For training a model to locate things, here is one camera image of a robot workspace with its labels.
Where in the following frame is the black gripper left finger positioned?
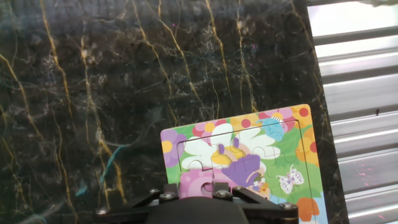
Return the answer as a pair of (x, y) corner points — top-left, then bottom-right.
(94, 182), (180, 224)

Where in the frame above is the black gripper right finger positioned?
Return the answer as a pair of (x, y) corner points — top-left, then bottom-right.
(212, 182), (300, 224)

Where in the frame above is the pink jigsaw puzzle piece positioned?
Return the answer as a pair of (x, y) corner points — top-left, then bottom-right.
(178, 167), (218, 199)

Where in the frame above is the colourful butterfly puzzle board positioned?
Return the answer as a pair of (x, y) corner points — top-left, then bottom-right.
(160, 104), (329, 224)

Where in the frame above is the black marble pattern mat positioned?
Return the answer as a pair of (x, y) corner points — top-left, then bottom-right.
(0, 0), (351, 224)

